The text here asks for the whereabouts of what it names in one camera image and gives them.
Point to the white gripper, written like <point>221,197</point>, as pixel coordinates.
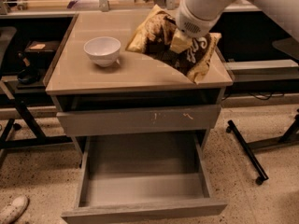
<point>189,21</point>

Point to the brown chip bag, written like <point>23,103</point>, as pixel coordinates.
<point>154,35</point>

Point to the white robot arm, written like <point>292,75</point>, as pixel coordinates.
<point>285,13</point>

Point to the grey drawer cabinet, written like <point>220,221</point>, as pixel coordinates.
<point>77,84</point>

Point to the closed grey top drawer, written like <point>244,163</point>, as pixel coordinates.
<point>139,120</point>

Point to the open grey middle drawer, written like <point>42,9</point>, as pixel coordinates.
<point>136,177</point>

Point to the white bowl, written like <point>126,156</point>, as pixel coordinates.
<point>103,50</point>

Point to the black box with label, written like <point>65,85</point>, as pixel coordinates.
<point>41,49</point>

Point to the black wheeled stand base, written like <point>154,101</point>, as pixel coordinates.
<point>289,138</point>

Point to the white shoe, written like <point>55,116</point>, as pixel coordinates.
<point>12,211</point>

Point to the black desk frame left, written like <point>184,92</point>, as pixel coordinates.
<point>6,36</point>

